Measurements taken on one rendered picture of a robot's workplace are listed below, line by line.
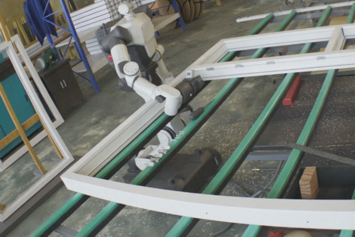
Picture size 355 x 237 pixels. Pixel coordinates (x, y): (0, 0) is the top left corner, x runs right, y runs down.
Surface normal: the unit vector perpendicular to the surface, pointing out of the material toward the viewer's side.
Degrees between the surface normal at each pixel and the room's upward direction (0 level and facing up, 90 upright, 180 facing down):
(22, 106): 90
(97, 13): 90
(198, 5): 75
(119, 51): 40
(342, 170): 90
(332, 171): 90
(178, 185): 45
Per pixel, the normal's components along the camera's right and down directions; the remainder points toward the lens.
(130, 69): -0.07, -0.52
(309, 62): -0.54, 0.47
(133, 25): 0.48, -0.33
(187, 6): -0.86, 0.29
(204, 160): 0.30, -0.66
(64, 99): 0.78, -0.07
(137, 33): 0.47, 0.14
